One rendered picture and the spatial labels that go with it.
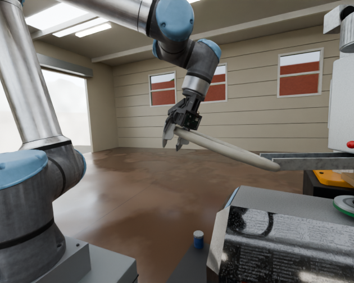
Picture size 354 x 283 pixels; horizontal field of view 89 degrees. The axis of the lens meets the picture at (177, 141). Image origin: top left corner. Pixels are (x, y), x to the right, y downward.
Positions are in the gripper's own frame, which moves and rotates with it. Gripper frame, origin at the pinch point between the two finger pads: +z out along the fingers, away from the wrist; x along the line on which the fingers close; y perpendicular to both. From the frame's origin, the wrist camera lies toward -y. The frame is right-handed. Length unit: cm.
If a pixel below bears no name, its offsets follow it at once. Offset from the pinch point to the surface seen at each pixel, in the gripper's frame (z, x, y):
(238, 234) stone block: 32, 49, 9
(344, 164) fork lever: -16, 63, 30
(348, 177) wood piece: -14, 139, 14
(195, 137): -6.5, 1.1, 10.7
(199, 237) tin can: 89, 99, -54
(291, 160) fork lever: -10.3, 44.5, 19.5
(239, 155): -6.1, 10.9, 21.3
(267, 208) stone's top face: 17, 63, 10
